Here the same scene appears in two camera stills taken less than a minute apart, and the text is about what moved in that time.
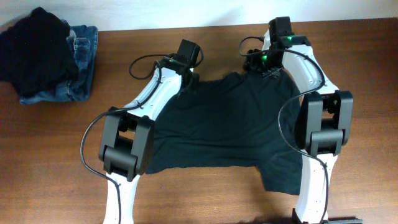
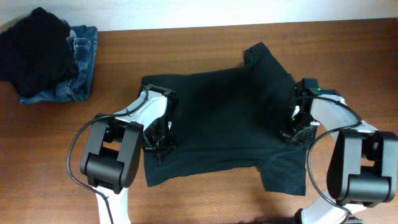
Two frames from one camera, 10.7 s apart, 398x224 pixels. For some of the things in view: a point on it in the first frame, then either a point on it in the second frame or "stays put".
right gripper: (254, 61) → (309, 137)
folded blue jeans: (83, 41) stays put
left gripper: (193, 86) → (161, 150)
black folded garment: (35, 52) stays put
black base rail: (296, 220) stays put
